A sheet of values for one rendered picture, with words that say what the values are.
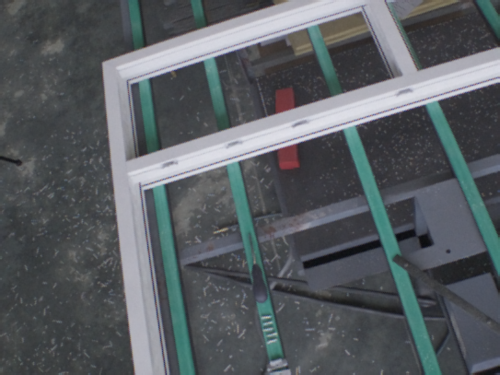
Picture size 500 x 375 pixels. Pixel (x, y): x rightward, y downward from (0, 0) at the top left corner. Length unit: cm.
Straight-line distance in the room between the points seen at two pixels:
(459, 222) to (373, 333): 90
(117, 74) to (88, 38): 166
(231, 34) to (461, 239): 95
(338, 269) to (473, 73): 68
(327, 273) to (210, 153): 49
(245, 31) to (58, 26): 202
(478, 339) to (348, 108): 70
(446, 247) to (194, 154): 72
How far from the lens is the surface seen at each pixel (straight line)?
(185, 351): 173
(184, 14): 321
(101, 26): 389
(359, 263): 206
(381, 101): 192
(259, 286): 170
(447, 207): 179
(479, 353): 181
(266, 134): 190
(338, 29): 250
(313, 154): 223
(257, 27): 218
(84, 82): 365
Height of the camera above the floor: 242
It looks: 56 degrees down
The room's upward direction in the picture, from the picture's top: 24 degrees counter-clockwise
